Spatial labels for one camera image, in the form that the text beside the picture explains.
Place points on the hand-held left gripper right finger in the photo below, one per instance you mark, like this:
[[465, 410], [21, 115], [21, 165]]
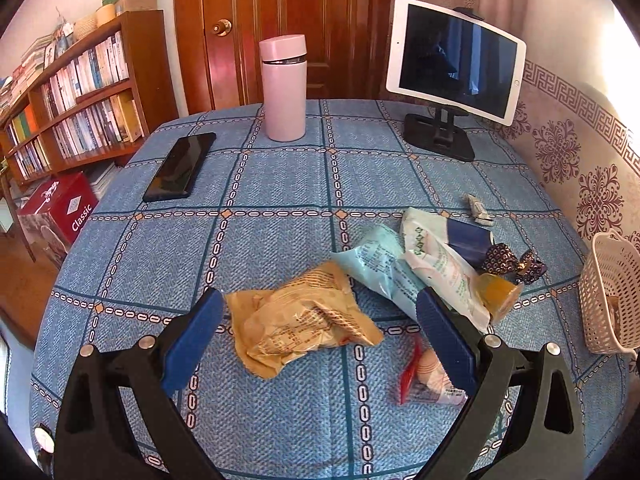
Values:
[[445, 340]]

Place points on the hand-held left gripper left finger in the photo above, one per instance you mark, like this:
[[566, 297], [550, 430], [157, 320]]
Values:
[[192, 340]]

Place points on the red and clear snack packet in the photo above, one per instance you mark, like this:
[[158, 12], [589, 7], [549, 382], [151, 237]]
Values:
[[430, 367]]

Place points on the orange jelly cup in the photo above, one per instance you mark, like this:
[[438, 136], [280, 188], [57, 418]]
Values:
[[495, 292]]

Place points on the white green-print packet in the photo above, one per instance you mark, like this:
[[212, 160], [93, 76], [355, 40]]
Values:
[[440, 260]]

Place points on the purple foil candy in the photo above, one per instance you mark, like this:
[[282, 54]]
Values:
[[500, 258]]

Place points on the light blue snack packet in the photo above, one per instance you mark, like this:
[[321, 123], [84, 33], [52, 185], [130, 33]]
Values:
[[380, 265]]

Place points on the navy and mint cracker packet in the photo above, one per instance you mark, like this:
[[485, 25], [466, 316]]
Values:
[[467, 242]]

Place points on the tan crinkled snack packet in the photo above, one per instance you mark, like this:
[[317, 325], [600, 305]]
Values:
[[295, 325]]

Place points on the white plastic basket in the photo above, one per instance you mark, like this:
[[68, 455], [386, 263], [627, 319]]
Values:
[[600, 285]]

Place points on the blue checked tablecloth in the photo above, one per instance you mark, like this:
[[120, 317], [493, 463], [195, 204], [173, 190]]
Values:
[[280, 240]]

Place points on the small white wrapped candy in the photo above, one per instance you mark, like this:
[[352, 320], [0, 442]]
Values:
[[478, 208]]

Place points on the black smartphone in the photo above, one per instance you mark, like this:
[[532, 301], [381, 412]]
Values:
[[180, 165]]

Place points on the red cardboard box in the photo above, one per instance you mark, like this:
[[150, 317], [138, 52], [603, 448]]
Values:
[[55, 210]]

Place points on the black tablet stand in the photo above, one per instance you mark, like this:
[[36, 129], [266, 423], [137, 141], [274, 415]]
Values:
[[440, 142]]

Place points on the pink thermos bottle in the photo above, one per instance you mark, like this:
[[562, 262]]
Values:
[[282, 95]]

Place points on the white tablet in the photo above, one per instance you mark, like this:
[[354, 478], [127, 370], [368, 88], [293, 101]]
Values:
[[455, 60]]

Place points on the wooden bookshelf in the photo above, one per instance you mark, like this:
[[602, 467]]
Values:
[[145, 60]]

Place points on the rows of shelved books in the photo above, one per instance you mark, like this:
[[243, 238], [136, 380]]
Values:
[[90, 70]]

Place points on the brass door knob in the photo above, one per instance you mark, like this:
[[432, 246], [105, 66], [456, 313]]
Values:
[[221, 27]]

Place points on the woven storage basket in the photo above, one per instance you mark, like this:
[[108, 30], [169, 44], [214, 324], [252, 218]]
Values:
[[105, 15], [86, 27]]

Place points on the wooden door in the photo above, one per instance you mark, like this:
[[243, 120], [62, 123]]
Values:
[[310, 10]]

